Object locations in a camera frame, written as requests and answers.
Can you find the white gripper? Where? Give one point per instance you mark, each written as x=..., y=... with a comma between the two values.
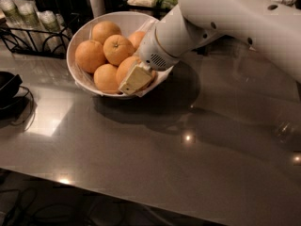
x=152, y=51

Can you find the large orange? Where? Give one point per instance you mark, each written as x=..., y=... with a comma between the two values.
x=125, y=66

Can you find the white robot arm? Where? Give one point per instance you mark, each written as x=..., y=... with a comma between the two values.
x=272, y=29

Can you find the white bowl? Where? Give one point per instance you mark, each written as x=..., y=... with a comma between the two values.
x=125, y=21

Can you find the orange front left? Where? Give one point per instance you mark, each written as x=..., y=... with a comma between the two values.
x=105, y=79

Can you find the orange centre top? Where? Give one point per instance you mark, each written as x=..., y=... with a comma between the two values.
x=117, y=48

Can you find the orange back right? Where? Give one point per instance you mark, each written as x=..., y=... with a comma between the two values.
x=136, y=37

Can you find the orange far left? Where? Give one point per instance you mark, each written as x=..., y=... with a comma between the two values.
x=89, y=55

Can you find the orange back left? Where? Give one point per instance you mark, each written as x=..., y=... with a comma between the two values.
x=103, y=30

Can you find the white paper cup stack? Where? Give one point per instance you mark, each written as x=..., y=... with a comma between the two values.
x=96, y=0

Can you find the black tray device left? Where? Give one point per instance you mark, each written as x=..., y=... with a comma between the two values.
x=16, y=101

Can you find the black wire rack left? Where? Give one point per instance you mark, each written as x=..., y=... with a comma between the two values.
x=41, y=43

